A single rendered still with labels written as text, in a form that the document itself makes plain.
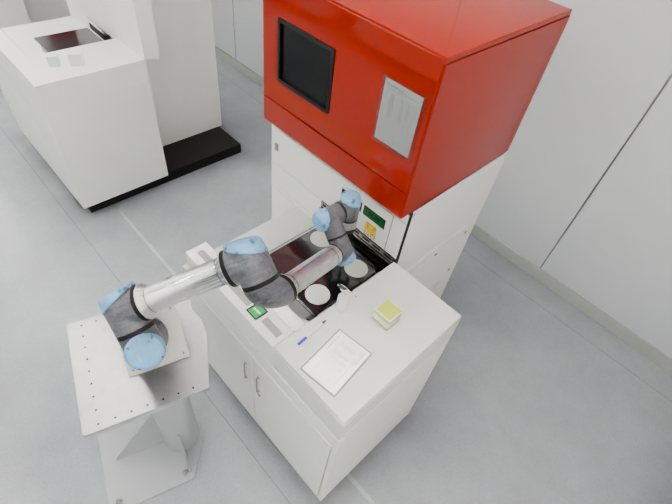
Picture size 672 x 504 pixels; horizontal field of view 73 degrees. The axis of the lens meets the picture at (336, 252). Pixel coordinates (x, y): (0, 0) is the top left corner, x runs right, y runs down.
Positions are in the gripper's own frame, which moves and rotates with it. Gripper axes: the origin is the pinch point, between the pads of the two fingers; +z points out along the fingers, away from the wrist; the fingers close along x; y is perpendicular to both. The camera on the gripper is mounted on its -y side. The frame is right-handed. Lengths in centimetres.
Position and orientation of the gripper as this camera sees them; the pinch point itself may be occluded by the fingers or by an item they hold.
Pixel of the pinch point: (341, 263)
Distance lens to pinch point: 187.4
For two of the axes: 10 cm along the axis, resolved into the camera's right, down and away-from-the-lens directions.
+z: -1.1, 6.7, 7.4
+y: -1.3, -7.4, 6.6
